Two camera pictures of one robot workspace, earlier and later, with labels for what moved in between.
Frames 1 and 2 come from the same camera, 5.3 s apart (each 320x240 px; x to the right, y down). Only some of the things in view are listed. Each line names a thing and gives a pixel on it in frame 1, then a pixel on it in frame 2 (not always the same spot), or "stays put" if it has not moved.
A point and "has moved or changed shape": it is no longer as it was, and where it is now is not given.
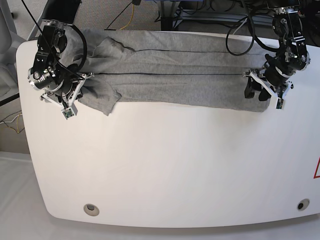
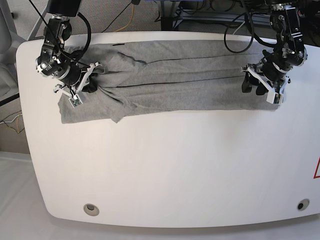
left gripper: (69, 109) -> (88, 83)
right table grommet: (303, 204) stays put
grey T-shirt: (195, 70) has moved or changed shape
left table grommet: (91, 209) stays put
